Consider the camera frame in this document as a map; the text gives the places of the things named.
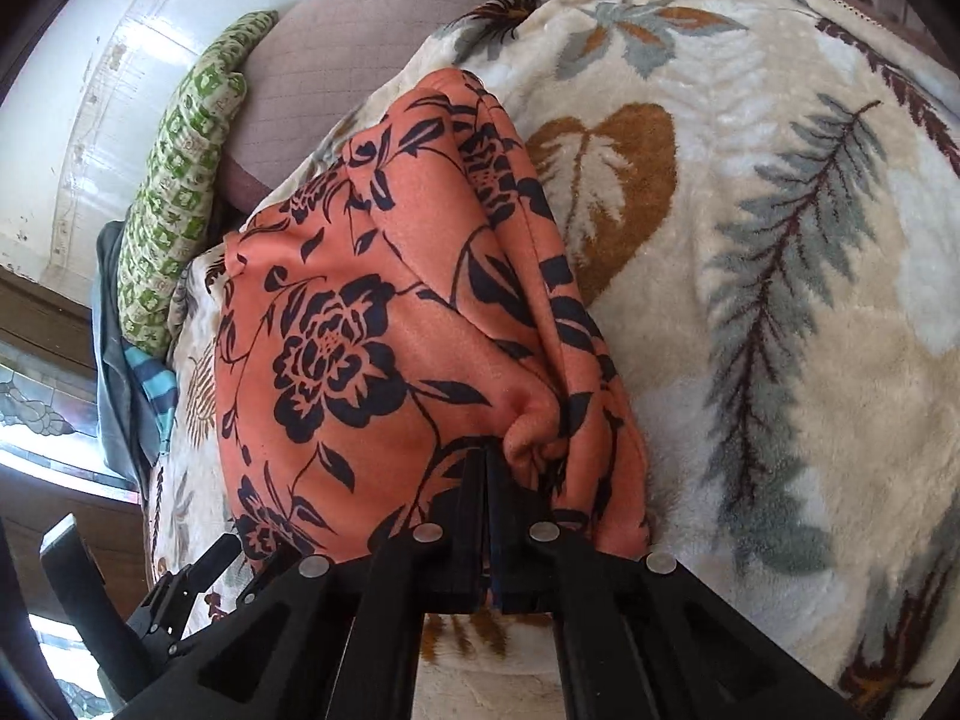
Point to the wooden window frame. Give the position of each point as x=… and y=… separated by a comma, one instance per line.
x=45, y=315

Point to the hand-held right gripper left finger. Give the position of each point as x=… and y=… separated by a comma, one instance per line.
x=466, y=517

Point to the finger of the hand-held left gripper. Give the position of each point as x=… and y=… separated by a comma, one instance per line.
x=191, y=585

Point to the mauve quilted bedsheet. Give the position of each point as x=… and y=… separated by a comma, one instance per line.
x=337, y=67

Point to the leaf-print fleece blanket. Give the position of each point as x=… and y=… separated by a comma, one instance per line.
x=750, y=240

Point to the blue-grey sweater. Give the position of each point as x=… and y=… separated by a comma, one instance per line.
x=112, y=360

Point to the leaded glass window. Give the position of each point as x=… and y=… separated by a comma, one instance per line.
x=41, y=420

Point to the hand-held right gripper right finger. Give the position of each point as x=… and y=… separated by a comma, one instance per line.
x=511, y=532

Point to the green checked pillow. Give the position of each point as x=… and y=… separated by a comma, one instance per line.
x=187, y=187

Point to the blue striped knit sweater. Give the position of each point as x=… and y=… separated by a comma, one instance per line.
x=154, y=390

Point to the orange floral garment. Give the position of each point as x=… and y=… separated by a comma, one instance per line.
x=375, y=315

